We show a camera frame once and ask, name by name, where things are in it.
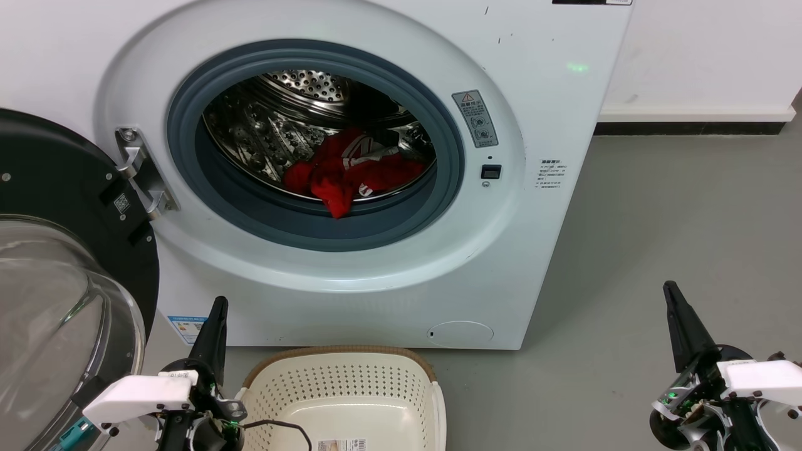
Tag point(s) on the silver door hinge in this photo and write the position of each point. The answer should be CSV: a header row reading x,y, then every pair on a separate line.
x,y
143,175

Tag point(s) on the black wall baseboard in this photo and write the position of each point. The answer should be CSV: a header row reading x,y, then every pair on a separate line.
x,y
689,128

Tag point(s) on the black control panel strip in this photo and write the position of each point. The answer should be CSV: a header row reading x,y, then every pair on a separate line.
x,y
592,2

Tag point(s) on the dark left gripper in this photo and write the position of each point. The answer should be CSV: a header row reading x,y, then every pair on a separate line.
x,y
210,426

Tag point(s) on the QR code sticker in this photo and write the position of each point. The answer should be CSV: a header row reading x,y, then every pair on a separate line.
x,y
121,203

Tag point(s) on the grey rubber door gasket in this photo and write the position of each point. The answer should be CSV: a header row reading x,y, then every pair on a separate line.
x,y
313,233

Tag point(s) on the small printed text sticker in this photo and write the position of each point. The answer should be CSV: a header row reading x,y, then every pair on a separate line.
x,y
551,174

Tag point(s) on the grey warning label sticker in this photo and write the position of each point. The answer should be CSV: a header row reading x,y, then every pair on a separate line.
x,y
475,119

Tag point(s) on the black door latch slot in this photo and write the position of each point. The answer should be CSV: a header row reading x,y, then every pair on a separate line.
x,y
491,171

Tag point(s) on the red and white garment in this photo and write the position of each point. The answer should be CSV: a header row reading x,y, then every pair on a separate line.
x,y
332,181

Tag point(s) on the cream plastic laundry basket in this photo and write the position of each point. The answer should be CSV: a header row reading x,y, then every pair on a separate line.
x,y
351,388

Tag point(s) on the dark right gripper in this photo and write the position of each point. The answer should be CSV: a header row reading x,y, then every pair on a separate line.
x,y
702,413

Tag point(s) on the round white filter cover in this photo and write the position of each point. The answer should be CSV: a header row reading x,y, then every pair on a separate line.
x,y
460,334

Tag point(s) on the teal connector plug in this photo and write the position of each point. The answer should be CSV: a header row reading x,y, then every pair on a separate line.
x,y
76,433

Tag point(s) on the perforated steel drum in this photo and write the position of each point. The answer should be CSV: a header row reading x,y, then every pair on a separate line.
x,y
263,131

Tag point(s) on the blue energy label sticker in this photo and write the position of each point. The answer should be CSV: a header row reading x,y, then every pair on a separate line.
x,y
185,329

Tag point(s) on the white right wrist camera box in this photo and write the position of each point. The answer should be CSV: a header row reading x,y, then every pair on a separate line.
x,y
761,379

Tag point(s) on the printed paper label with barcode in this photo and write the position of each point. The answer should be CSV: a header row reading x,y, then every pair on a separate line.
x,y
341,445

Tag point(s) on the white front-load washing machine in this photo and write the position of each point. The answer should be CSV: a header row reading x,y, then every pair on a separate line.
x,y
376,300

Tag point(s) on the black glass washer door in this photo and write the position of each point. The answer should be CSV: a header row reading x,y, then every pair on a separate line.
x,y
50,175

